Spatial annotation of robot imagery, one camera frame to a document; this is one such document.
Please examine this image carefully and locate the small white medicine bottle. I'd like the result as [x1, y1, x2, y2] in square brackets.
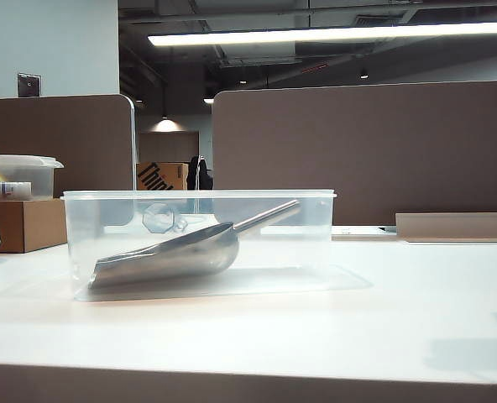
[0, 181, 34, 198]

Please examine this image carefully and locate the white pendant lamp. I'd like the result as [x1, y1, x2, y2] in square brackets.
[151, 117, 186, 132]

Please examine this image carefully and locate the brown desk partition rounded corner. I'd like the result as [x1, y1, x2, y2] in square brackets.
[0, 92, 139, 201]

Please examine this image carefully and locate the cardboard box with black print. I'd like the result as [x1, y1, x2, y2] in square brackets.
[136, 161, 190, 192]

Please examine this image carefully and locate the wide brown desk partition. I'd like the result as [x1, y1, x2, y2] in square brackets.
[212, 79, 497, 228]

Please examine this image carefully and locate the brown cardboard box with label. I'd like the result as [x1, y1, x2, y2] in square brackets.
[0, 197, 70, 254]

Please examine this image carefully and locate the rectangular transparent plastic box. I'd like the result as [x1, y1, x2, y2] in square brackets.
[59, 188, 338, 301]

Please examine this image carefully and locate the long ceiling strip light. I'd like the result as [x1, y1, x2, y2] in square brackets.
[147, 20, 497, 46]

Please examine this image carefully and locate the black office chair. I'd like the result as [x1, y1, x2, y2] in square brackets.
[186, 154, 215, 192]

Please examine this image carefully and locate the hexagonal clear glass cup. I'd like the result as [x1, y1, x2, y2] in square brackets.
[141, 201, 189, 234]

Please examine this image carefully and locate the grey wall switch plate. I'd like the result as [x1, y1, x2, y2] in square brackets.
[16, 72, 43, 97]

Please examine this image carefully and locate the round transparent plastic container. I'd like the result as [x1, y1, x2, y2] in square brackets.
[0, 154, 65, 201]

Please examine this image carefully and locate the flat brown cardboard sheet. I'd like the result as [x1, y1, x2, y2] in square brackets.
[395, 212, 497, 243]

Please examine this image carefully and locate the metal ice scoop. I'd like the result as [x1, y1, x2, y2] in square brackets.
[87, 199, 302, 290]

